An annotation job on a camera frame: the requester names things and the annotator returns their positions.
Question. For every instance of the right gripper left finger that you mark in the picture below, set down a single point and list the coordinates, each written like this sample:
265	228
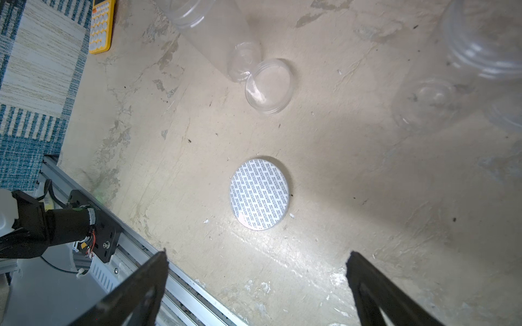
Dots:
136	301

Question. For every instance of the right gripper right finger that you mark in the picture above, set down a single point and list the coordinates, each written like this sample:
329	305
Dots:
375	295

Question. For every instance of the patterned white jar lid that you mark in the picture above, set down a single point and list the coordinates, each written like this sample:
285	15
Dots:
259	194

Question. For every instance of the clear large jar lid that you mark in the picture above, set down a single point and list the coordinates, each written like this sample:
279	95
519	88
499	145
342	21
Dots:
270	88

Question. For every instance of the small jar with rice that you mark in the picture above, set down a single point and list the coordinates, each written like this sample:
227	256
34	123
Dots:
471	62

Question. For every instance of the clear plastic jar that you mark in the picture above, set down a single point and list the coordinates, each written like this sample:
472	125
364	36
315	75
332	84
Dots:
219	31

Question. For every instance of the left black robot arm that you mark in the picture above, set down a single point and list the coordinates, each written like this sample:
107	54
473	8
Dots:
28	229

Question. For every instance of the yellow calculator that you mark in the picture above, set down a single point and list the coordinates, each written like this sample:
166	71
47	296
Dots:
102	18

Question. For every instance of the aluminium front rail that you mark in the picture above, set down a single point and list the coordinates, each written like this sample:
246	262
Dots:
69	260

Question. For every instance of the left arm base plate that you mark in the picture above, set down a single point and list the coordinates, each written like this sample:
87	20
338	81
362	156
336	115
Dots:
107	230

